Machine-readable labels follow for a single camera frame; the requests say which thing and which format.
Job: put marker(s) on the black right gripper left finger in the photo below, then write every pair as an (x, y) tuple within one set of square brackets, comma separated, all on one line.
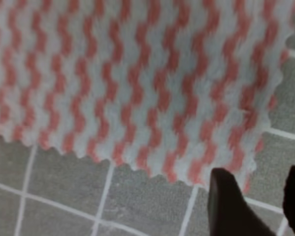
[(228, 212)]

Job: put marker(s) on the pink white wavy striped towel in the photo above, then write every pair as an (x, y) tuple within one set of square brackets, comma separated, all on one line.
[(170, 87)]

